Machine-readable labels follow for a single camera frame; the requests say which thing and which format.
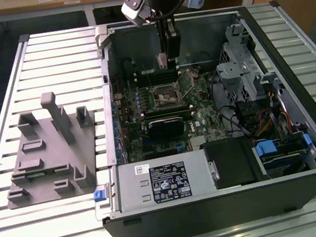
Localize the black RAM slot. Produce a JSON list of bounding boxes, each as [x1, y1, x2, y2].
[[136, 75, 180, 87], [134, 68, 180, 80], [144, 104, 191, 118], [144, 108, 193, 125], [134, 64, 179, 77], [135, 71, 180, 83]]

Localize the metal locking lever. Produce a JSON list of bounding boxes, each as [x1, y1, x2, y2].
[[181, 78, 203, 103]]

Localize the metal drive cage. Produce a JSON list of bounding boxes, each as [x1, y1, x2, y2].
[[209, 17, 286, 109]]

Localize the grey power supply unit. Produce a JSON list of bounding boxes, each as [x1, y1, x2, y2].
[[111, 149, 221, 214]]

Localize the black graphics card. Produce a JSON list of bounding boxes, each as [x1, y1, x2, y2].
[[145, 115, 186, 141]]

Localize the CPU socket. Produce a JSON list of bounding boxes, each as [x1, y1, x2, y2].
[[148, 81, 188, 111]]

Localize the green motherboard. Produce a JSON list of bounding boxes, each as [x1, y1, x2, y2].
[[108, 62, 232, 165]]

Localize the grey parts rack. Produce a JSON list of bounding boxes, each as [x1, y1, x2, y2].
[[0, 86, 108, 211]]

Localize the red yellow wire bundle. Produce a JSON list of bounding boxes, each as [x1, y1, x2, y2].
[[249, 89, 296, 141]]

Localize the blue disk carrier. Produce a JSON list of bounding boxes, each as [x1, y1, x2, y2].
[[255, 139, 278, 158]]

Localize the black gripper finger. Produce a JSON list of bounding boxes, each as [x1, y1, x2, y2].
[[154, 18, 168, 55], [161, 15, 185, 63]]

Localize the black PC case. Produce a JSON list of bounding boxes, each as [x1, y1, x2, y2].
[[71, 0, 316, 237]]

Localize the green RAM stick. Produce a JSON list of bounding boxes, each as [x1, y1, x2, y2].
[[25, 168, 56, 179]]

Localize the metal socket cover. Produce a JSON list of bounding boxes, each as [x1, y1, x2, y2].
[[175, 67, 203, 92]]

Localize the blue plastic tab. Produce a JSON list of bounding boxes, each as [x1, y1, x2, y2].
[[301, 132, 312, 148]]

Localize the black plastic shroud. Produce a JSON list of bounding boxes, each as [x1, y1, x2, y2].
[[201, 135, 261, 191]]

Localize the silver CPU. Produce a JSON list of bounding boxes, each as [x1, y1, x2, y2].
[[155, 51, 169, 71]]

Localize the blue case latch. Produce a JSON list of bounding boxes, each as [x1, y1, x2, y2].
[[92, 186, 108, 203]]

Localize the silver chipset heat sink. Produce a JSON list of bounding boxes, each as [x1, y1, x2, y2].
[[190, 135, 208, 150]]

